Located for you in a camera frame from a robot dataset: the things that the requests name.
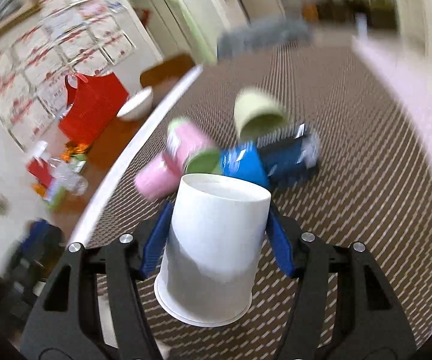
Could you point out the light green cup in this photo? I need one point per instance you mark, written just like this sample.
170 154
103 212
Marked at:
259 111

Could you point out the grey sofa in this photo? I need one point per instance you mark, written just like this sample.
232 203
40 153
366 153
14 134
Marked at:
260 36

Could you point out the wall of framed certificates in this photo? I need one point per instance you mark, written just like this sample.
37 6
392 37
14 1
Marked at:
47 60

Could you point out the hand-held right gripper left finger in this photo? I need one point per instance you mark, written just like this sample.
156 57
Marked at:
155 240

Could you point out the white bowl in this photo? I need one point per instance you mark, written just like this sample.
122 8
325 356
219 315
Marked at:
136 105

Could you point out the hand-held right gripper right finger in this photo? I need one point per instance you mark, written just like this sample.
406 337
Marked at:
278 240

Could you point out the white paper cup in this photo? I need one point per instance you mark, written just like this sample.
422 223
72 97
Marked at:
216 232

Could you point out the red bag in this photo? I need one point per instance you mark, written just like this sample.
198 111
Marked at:
92 108

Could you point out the dark blue cup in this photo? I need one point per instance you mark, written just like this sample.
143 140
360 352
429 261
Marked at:
290 152

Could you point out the clear plastic bottle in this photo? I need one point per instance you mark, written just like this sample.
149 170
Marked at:
66 177

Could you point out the pink cup with green rim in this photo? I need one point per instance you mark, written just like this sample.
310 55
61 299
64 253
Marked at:
189 143

